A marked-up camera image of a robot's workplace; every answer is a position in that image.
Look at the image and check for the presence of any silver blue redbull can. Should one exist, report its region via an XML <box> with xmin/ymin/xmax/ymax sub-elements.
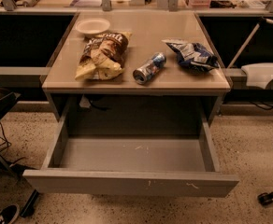
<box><xmin>133</xmin><ymin>52</ymin><xmax>166</xmax><ymax>84</ymax></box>

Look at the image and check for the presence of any open grey top drawer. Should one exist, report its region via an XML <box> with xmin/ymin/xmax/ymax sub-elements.
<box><xmin>24</xmin><ymin>96</ymin><xmax>238</xmax><ymax>197</ymax></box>

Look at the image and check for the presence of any grey cabinet desk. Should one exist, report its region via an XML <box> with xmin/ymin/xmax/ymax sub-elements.
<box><xmin>43</xmin><ymin>10</ymin><xmax>230</xmax><ymax>119</ymax></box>

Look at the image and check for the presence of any brown yellow chip bag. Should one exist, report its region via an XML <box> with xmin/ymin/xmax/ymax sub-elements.
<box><xmin>75</xmin><ymin>32</ymin><xmax>132</xmax><ymax>81</ymax></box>

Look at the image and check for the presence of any blue white chip bag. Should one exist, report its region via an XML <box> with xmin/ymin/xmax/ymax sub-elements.
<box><xmin>163</xmin><ymin>39</ymin><xmax>219</xmax><ymax>72</ymax></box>

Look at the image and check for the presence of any black caster wheel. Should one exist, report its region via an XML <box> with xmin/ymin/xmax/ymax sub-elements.
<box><xmin>257</xmin><ymin>192</ymin><xmax>273</xmax><ymax>206</ymax></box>

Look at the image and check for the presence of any black white sneaker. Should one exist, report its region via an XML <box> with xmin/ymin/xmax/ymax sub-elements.
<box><xmin>0</xmin><ymin>204</ymin><xmax>20</xmax><ymax>224</ymax></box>

